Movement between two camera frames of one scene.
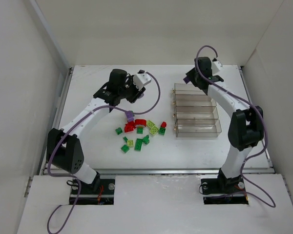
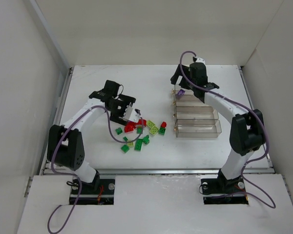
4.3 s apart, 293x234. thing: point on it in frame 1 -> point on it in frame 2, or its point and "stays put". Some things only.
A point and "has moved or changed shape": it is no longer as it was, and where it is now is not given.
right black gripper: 192,75 -> 177,76
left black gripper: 136,93 -> 120,117
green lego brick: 161,130 stays put
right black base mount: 223,190 stays put
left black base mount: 100,191 stays put
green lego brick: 139,130 stays put
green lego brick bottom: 125,148 stays put
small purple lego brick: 186,80 has moved or changed shape
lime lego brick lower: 154,129 stays put
